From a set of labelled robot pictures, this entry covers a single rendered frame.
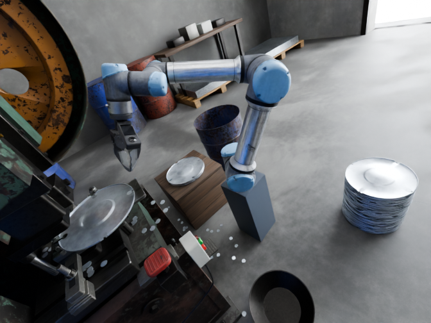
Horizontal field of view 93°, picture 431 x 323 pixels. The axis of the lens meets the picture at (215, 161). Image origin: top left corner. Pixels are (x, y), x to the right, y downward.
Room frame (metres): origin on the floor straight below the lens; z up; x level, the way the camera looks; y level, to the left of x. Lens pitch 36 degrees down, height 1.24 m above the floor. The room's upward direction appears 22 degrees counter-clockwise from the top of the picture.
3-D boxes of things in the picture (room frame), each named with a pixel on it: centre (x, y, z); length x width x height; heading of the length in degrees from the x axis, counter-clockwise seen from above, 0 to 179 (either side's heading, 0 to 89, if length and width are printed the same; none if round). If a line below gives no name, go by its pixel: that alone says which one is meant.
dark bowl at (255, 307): (0.34, -0.03, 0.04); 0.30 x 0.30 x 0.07
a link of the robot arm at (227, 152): (0.81, -0.10, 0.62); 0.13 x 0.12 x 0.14; 170
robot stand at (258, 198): (0.82, -0.10, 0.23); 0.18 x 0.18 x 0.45; 33
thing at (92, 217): (0.60, 0.47, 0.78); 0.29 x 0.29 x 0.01
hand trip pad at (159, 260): (0.34, 0.25, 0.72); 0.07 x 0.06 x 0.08; 112
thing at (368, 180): (0.61, -0.74, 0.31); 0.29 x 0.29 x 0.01
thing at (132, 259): (0.55, 0.59, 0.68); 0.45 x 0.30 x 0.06; 22
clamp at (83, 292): (0.40, 0.53, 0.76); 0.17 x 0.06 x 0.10; 22
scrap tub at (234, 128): (1.64, -0.15, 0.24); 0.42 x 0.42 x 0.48
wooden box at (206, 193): (1.23, 0.23, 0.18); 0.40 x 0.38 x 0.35; 116
